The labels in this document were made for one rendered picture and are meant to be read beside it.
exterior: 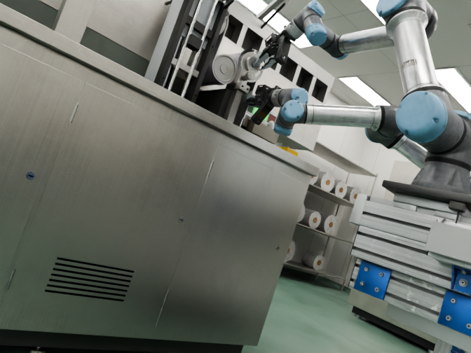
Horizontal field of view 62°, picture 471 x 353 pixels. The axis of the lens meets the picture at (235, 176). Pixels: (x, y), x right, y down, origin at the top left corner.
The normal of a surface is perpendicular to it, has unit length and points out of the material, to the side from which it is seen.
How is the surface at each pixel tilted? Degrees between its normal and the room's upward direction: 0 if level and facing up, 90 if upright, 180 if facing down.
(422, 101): 97
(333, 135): 90
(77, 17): 90
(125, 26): 90
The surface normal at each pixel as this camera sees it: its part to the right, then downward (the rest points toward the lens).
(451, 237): -0.66, -0.29
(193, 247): 0.59, 0.13
